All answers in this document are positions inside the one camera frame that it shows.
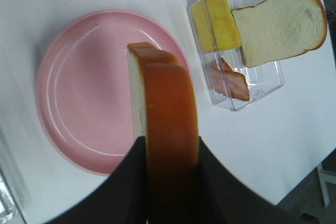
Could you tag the pink round plate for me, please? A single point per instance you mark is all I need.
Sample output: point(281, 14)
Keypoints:
point(82, 88)

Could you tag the bread slice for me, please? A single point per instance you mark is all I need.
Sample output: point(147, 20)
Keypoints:
point(164, 113)
point(275, 30)

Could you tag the right clear plastic tray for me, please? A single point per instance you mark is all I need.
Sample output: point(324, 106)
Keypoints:
point(261, 80)

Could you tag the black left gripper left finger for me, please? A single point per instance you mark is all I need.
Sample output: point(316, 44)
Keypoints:
point(121, 198)

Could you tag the clear plastic tray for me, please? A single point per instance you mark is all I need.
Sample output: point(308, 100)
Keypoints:
point(261, 80)
point(11, 195)

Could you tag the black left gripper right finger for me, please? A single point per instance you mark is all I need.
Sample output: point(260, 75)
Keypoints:
point(222, 198)

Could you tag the pink bacon strip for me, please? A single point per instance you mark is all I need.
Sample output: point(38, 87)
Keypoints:
point(236, 82)

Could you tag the yellow cheese slice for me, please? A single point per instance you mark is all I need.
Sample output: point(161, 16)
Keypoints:
point(215, 26)

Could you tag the left clear plastic tray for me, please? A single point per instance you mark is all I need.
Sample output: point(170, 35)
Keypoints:
point(11, 195)

